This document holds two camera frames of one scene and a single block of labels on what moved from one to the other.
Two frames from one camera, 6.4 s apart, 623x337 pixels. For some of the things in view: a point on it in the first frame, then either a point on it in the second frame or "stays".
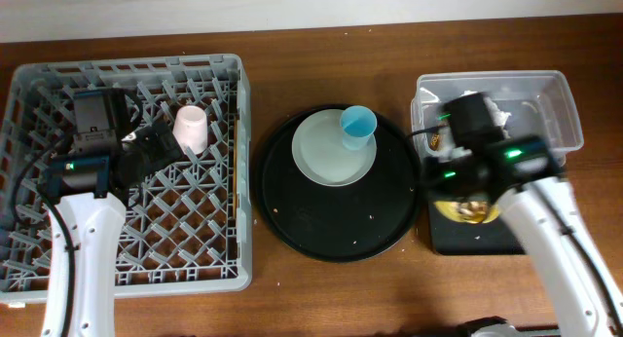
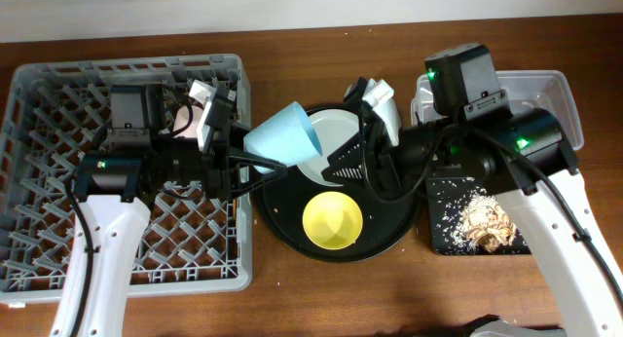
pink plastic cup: [191, 129] stays
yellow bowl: [477, 211] -> [332, 220]
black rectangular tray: [452, 237] stays
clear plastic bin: [537, 101] stays
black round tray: [341, 223] stays
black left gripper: [159, 140] -> [219, 167]
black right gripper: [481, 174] -> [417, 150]
